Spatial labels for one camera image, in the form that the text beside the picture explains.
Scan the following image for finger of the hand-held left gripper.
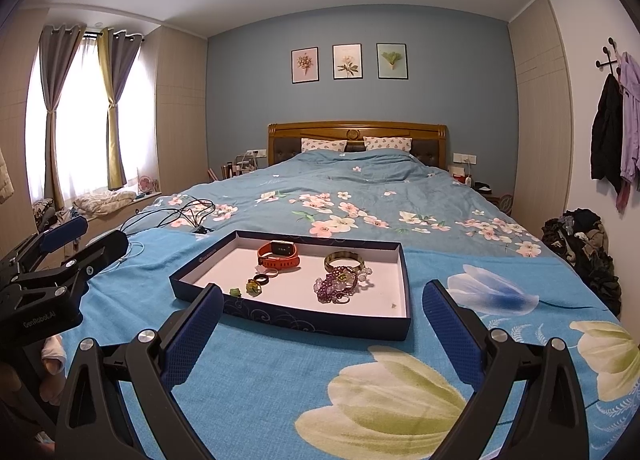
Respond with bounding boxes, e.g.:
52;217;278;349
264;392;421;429
10;230;129;298
0;216;89;285

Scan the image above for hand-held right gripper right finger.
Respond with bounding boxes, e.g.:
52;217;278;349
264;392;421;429
421;280;591;460

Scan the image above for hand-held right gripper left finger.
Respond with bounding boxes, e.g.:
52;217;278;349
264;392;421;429
55;282;225;460

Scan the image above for clear crystal bead bracelet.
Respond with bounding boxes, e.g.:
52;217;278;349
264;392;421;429
345;265;376;291

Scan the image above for orange smart band watch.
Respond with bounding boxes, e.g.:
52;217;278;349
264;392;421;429
257;241;301;272

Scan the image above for dark blue box tray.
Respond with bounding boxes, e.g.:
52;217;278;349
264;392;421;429
169;230;412;342

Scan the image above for purple beaded bracelet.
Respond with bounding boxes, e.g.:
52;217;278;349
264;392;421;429
313;266;358;303

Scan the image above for gold bangle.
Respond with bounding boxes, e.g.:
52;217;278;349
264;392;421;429
324;251;364;273

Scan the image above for person's left hand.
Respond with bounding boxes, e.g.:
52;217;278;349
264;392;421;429
40;335;68;405

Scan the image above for window bench cabinet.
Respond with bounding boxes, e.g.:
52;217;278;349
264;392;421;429
30;190;166;261

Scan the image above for crumpled dark clothes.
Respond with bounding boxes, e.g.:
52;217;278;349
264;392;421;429
31;199;76;231

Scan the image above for crumpled beige cloth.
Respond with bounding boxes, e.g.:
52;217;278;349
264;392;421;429
74;190;137;215

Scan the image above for white sheer curtain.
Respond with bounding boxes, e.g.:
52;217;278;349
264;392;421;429
27;34;156;201

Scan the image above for blue tulip print blanket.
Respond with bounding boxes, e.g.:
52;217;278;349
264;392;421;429
50;227;626;460

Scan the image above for cluttered nightstand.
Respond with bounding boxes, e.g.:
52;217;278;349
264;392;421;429
447;165;513;213

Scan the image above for beige wardrobe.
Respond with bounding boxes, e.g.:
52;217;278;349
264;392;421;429
152;24;210;193
507;0;573;241

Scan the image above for row of cosmetic bottles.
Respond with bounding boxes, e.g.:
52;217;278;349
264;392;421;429
220;155;258;179

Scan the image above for olive and grey curtain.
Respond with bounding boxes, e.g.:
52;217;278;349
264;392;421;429
97;27;144;191

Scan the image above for pile of dark clothes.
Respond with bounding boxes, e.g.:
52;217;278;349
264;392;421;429
541;208;622;315

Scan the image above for blue floral duvet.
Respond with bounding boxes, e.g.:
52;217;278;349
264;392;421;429
122;149;543;261

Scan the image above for dotted white pillow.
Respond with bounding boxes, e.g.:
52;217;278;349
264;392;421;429
363;136;412;153
301;137;347;153

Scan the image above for wooden headboard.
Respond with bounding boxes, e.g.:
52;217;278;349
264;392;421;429
267;121;448;171

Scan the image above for black jacket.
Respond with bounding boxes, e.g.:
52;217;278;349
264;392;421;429
591;74;626;195

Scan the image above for purple jacket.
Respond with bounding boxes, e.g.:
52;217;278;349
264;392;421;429
616;52;640;213

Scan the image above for pink flower framed picture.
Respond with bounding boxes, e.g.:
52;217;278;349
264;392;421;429
291;47;320;84

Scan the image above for white flower framed picture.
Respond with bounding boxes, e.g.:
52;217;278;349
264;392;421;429
332;44;363;80

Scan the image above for white earphone cable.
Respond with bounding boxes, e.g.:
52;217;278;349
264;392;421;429
115;239;146;268

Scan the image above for black cable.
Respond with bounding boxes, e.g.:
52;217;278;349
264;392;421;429
120;195;217;235

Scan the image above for black wall coat rack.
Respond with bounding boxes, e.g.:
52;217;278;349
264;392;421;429
595;38;623;75

